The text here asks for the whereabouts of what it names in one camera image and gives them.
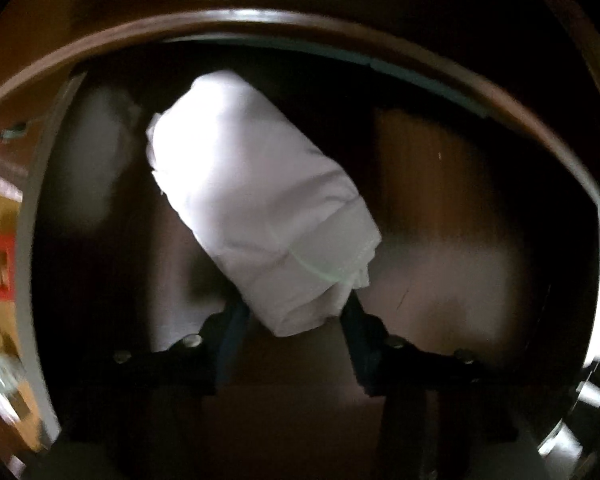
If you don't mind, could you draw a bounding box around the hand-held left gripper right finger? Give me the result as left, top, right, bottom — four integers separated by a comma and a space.
340, 296, 537, 480

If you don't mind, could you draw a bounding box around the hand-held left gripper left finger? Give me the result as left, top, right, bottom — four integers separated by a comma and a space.
65, 300, 253, 480

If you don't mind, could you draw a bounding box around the white garment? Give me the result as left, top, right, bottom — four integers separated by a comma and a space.
146, 70, 383, 338

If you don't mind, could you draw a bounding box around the large wooden drawer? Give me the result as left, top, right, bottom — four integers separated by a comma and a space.
15, 10, 600, 480

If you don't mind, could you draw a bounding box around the small wooden drawer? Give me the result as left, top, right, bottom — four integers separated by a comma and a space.
0, 105, 46, 181

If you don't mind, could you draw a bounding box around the pink cloth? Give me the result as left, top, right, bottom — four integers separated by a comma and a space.
0, 167, 23, 202

